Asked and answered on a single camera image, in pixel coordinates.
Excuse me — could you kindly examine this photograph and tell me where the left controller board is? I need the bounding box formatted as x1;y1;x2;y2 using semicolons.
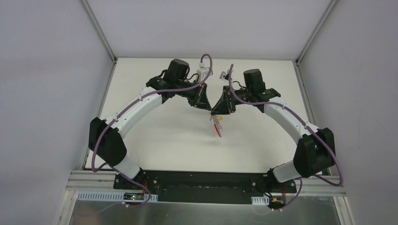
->
123;193;145;202

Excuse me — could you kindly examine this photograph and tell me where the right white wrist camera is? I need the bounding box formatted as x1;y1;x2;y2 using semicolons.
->
220;69;234;83

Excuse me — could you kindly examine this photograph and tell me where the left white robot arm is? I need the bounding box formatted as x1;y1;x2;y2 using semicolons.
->
88;59;213;190

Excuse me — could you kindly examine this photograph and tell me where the aluminium frame rail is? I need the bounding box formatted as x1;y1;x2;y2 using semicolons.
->
66;170;347;197

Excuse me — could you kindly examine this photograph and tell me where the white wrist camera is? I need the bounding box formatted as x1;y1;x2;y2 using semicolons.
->
220;69;234;83
196;62;213;83

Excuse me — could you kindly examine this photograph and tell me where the right white slotted cable duct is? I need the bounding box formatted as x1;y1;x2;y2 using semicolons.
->
251;195;270;206

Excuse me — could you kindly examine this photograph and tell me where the controller board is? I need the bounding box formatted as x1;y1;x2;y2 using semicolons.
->
123;193;145;202
269;196;286;208

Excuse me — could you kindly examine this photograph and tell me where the right controller board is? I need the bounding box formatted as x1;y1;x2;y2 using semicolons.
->
269;196;286;208

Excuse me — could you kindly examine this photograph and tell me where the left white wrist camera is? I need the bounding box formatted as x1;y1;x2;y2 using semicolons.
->
196;62;213;83

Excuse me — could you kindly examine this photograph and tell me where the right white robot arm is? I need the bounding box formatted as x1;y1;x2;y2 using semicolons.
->
211;69;336;192

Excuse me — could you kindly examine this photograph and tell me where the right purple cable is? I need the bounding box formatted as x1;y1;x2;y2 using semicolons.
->
221;64;344;215

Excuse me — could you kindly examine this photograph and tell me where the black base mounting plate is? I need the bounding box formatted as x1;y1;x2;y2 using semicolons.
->
113;169;298;205

